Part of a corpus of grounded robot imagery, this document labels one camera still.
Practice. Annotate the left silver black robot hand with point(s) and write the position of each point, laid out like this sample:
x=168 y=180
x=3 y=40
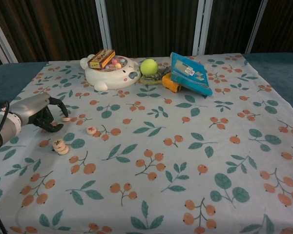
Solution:
x=31 y=108

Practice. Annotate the wooden chess piece red character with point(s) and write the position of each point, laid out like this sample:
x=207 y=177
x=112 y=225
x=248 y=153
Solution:
x=64 y=148
x=66 y=119
x=90 y=130

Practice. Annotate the wooden chess piece black character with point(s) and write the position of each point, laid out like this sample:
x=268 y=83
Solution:
x=65 y=151
x=57 y=143

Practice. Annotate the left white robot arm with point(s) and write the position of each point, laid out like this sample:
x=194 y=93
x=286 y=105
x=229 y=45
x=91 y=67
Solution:
x=7 y=126

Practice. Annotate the small brown yellow box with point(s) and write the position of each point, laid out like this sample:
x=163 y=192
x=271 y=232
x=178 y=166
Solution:
x=101 y=59

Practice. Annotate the white bear shaped toy container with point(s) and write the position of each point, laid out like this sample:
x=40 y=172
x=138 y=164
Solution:
x=112 y=78

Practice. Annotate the yellow green tennis ball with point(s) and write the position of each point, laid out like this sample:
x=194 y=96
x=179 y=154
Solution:
x=149 y=67

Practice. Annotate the floral berry leaf tablecloth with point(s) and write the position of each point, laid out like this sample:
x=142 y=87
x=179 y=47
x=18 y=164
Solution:
x=161 y=146

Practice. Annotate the orange yellow block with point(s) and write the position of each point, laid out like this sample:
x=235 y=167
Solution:
x=169 y=83

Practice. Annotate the blue flat product package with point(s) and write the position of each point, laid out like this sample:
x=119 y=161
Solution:
x=190 y=78

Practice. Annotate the white metal frame post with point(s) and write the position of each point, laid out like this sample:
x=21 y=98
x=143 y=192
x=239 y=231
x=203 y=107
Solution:
x=5 y=46
x=255 y=26
x=201 y=24
x=103 y=24

